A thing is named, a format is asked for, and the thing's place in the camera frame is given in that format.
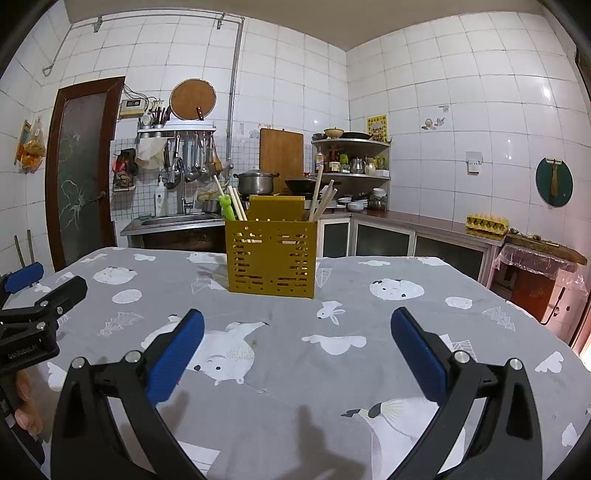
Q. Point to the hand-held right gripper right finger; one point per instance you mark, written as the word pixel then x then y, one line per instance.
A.
pixel 418 355

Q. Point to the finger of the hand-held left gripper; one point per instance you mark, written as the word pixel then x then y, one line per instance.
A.
pixel 25 276
pixel 60 297

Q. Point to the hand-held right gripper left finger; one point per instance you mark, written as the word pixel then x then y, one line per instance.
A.
pixel 178 355

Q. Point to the yellow perforated utensil holder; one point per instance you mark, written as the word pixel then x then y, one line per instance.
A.
pixel 272 258

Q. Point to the wooden chopstick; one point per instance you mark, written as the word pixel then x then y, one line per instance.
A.
pixel 235 202
pixel 242 207
pixel 327 196
pixel 330 201
pixel 218 184
pixel 317 189

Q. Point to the row of hanging kitchen utensils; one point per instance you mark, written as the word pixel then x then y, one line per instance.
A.
pixel 194 161

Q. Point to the person's left hand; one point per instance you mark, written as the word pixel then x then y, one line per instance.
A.
pixel 27 415

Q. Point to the leaning wooden sticks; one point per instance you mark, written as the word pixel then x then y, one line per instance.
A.
pixel 23 249

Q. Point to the brown frosted glass door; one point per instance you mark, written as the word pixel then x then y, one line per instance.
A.
pixel 81 184

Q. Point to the grey printed tablecloth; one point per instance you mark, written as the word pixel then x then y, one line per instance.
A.
pixel 286 360

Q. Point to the kitchen counter cabinet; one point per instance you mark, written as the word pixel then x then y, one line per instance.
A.
pixel 406 240

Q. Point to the orange plastic bag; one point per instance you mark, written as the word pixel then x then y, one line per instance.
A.
pixel 31 150

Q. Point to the steel sink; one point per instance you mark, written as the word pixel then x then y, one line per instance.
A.
pixel 175 226

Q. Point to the white soap bottle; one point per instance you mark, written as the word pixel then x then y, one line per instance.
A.
pixel 159 201

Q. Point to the red hanging bag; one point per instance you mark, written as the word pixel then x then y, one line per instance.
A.
pixel 124 168

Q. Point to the yellow egg carton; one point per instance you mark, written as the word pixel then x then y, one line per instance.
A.
pixel 487 224

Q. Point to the small steel pot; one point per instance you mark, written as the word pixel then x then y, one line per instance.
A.
pixel 211 206

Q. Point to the steel faucet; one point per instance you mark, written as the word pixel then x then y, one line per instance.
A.
pixel 186 198

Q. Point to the glass jar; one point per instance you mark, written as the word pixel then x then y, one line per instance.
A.
pixel 377 201

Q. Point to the stack of white bowls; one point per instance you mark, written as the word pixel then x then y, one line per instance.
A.
pixel 353 205

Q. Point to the wooden board with plastic sheet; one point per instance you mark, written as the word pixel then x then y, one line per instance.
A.
pixel 545 251

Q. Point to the white hanging cloth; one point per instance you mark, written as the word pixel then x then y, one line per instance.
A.
pixel 150 152

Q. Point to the steel pot with lid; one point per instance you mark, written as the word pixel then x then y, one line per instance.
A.
pixel 256 183

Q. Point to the black wok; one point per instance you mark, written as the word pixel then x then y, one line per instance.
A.
pixel 300 185

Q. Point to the metal corner shelf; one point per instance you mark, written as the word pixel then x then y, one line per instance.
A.
pixel 351 150

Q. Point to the rectangular wooden cutting board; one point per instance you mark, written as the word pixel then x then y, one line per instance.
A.
pixel 280 154

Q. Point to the round wooden cutting board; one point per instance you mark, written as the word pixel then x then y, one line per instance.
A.
pixel 191 99

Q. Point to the white wall box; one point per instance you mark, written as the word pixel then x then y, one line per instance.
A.
pixel 132 107

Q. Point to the metal wall rack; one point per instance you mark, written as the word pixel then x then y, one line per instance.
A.
pixel 178 129

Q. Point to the green round wall board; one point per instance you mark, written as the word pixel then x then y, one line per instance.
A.
pixel 554 182

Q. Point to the yellow wall poster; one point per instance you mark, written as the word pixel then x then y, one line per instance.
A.
pixel 376 129

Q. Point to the small wall sticker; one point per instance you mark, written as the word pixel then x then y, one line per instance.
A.
pixel 434 123

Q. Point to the grey wall pipe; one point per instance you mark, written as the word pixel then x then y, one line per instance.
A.
pixel 235 92

